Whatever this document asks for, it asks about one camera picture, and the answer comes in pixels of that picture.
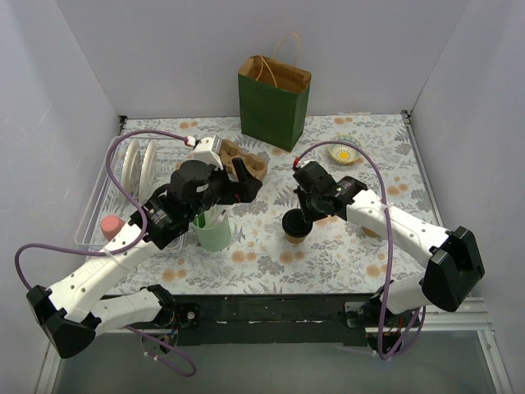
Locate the black coffee cup lid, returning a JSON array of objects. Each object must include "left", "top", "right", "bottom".
[{"left": 281, "top": 208, "right": 313, "bottom": 238}]

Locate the brown paper coffee cup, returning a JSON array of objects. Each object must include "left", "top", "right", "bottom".
[{"left": 285, "top": 233, "right": 308, "bottom": 245}]

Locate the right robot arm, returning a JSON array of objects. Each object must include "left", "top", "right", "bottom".
[{"left": 294, "top": 161, "right": 485, "bottom": 327}]

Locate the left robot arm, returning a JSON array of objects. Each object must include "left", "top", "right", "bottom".
[{"left": 26, "top": 158, "right": 263, "bottom": 359}]

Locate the brown cardboard cup carrier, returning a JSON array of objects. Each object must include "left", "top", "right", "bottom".
[{"left": 219, "top": 139, "right": 267, "bottom": 181}]

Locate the green utensil cup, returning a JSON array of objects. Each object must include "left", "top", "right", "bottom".
[{"left": 190, "top": 215, "right": 231, "bottom": 252}]

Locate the floral tablecloth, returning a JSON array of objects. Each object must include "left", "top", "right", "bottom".
[{"left": 88, "top": 113, "right": 452, "bottom": 296}]

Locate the yellow patterned ceramic bowl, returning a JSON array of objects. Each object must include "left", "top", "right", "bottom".
[{"left": 327, "top": 135, "right": 362, "bottom": 165}]

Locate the white plate right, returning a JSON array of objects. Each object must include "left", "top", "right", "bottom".
[{"left": 138, "top": 140, "right": 157, "bottom": 204}]

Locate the white plate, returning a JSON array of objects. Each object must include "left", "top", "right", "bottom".
[
  {"left": 120, "top": 140, "right": 140, "bottom": 195},
  {"left": 138, "top": 140, "right": 157, "bottom": 204}
]

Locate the green paper bag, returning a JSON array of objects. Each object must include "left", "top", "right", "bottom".
[{"left": 238, "top": 33, "right": 312, "bottom": 152}]

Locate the white plate left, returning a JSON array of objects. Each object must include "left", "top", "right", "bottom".
[{"left": 120, "top": 140, "right": 140, "bottom": 195}]

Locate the pink cup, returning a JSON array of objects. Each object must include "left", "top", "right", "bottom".
[{"left": 100, "top": 215, "right": 126, "bottom": 241}]

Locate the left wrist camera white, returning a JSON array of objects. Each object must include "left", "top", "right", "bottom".
[{"left": 185, "top": 135, "right": 223, "bottom": 170}]

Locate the white wire dish rack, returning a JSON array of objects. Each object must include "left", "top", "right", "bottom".
[{"left": 75, "top": 136, "right": 200, "bottom": 254}]

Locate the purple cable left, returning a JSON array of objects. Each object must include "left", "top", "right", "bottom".
[{"left": 14, "top": 130, "right": 197, "bottom": 378}]

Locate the purple cable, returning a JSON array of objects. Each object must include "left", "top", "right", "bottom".
[
  {"left": 292, "top": 140, "right": 427, "bottom": 361},
  {"left": 14, "top": 130, "right": 197, "bottom": 378}
]

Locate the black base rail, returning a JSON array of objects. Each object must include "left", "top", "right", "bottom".
[{"left": 135, "top": 291, "right": 415, "bottom": 348}]

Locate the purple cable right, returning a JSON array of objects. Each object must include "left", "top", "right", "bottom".
[{"left": 292, "top": 140, "right": 427, "bottom": 361}]

